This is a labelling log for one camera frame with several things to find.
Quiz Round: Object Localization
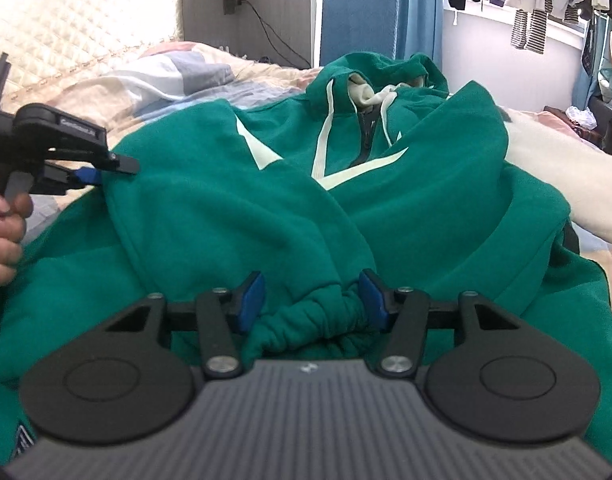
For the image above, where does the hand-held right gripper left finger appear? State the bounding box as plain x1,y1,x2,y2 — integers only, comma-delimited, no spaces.
102,270,266,380

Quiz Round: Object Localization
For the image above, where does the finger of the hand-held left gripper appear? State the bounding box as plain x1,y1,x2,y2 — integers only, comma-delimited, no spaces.
48,146,140,176
42,161,104,196

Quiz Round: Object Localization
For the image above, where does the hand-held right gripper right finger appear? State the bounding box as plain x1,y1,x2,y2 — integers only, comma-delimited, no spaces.
359,268,527,380

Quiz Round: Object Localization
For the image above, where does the green hoodie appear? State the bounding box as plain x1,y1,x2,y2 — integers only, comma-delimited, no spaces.
0,52,612,467

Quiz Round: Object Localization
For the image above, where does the person's left hand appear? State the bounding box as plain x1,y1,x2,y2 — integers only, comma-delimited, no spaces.
0,192,35,287

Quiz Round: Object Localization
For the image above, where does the patchwork blanket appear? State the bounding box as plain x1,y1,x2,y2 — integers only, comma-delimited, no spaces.
0,40,612,321

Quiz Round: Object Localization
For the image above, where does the quilted cream headboard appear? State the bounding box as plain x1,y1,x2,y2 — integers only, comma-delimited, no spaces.
0,0,180,107

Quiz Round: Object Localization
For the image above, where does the brown bag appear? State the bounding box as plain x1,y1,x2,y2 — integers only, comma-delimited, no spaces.
542,105,604,150

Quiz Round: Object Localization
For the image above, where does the blue chair back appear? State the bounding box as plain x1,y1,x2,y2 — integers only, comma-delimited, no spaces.
320,0,401,68

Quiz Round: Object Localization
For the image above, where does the white plastic bag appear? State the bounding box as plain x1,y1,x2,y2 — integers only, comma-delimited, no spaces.
566,105,598,130

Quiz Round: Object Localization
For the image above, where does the black white striped garment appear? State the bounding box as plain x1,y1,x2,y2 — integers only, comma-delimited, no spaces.
510,7,552,56

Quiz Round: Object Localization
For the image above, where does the black cable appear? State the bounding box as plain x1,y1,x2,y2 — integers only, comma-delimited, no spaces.
238,0,314,70

